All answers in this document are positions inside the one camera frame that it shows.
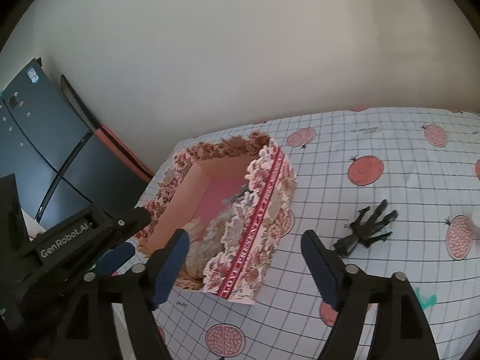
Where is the silver foil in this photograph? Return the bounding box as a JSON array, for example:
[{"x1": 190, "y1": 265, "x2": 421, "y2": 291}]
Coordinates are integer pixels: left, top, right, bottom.
[{"x1": 221, "y1": 184, "x2": 249, "y2": 206}]

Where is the green translucent toy figure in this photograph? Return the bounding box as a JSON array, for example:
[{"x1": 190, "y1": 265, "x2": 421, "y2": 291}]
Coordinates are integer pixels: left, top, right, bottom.
[{"x1": 414, "y1": 287, "x2": 437, "y2": 311}]

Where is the dark blue refrigerator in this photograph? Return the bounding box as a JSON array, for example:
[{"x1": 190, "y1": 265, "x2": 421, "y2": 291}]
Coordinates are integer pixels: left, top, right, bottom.
[{"x1": 1, "y1": 58, "x2": 153, "y2": 230}]

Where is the pomegranate grid tablecloth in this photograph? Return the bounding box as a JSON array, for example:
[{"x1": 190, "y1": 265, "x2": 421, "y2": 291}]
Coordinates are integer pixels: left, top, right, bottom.
[{"x1": 154, "y1": 107, "x2": 479, "y2": 359}]

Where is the floral pink gift box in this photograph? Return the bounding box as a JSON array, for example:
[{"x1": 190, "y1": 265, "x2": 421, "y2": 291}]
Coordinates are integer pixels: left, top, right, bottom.
[{"x1": 136, "y1": 131, "x2": 297, "y2": 305}]

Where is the cotton swab bag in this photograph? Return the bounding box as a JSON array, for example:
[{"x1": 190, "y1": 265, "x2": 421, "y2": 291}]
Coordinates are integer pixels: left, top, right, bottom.
[{"x1": 183, "y1": 206, "x2": 243, "y2": 281}]

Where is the white plastic bracket piece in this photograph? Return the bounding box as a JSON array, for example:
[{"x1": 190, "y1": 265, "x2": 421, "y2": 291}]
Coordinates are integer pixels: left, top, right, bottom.
[{"x1": 469, "y1": 208, "x2": 480, "y2": 236}]

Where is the black claw hand toy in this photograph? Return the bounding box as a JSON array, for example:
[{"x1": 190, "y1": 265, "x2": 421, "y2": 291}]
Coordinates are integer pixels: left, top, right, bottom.
[{"x1": 334, "y1": 199, "x2": 399, "y2": 258}]

